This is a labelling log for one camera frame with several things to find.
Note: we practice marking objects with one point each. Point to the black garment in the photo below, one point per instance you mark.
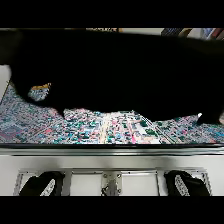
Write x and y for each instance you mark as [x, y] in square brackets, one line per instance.
[126, 73]

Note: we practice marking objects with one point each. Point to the silver frame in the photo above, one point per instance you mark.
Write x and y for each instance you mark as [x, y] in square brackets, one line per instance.
[133, 160]

